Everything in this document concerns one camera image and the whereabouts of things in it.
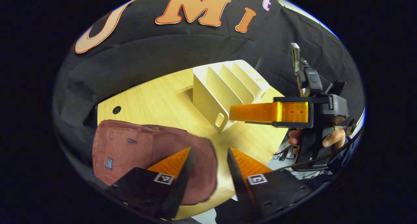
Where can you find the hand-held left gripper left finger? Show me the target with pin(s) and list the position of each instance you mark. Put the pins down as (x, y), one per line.
(182, 181)

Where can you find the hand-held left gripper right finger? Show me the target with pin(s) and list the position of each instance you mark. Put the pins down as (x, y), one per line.
(237, 175)

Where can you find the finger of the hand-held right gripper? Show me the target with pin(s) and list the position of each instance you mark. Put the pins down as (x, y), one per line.
(260, 112)

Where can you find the white bookshelf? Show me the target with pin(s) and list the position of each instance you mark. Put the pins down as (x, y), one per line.
(211, 93)

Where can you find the maroon schoolbag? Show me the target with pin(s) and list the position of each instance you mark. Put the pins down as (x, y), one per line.
(136, 149)

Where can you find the black backdrop cloth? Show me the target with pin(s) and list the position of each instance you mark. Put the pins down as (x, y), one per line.
(195, 45)

